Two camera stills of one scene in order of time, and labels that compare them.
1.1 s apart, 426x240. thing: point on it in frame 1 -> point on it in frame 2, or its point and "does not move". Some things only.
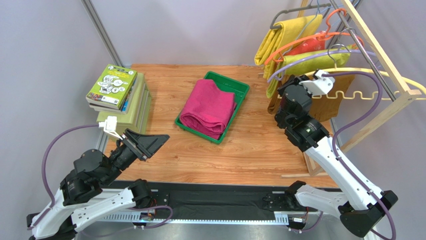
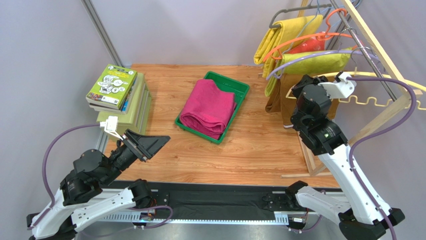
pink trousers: [207, 108] does not move
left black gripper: [147, 145] does not move
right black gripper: [288, 89] -> [300, 87]
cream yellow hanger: [369, 71] -> [418, 104]
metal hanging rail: [362, 50] does not move
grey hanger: [276, 27] does not move
